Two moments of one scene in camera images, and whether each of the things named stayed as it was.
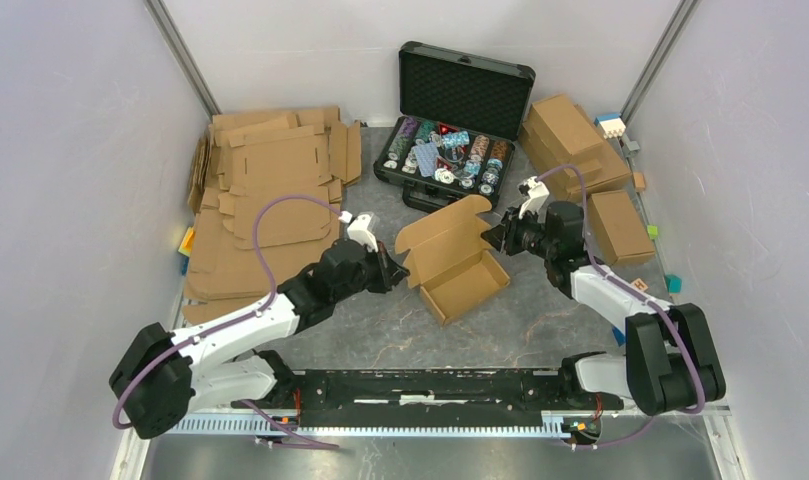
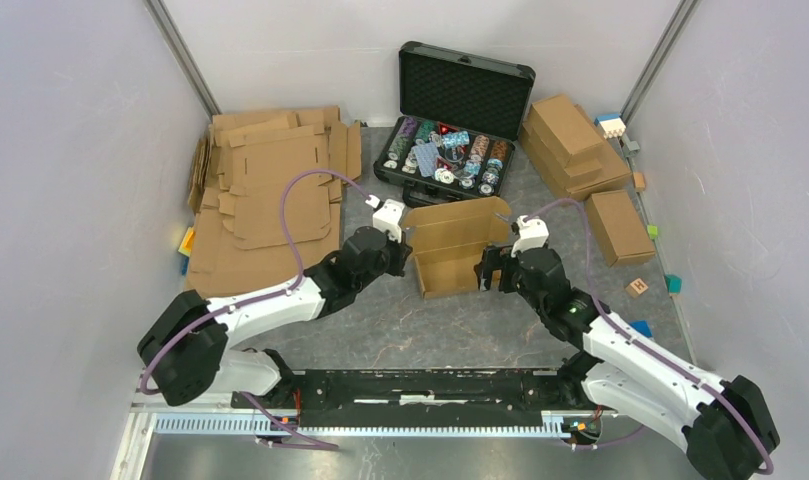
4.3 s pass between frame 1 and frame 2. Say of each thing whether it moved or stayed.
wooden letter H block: stayed
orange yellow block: stayed
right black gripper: moved
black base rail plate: stayed
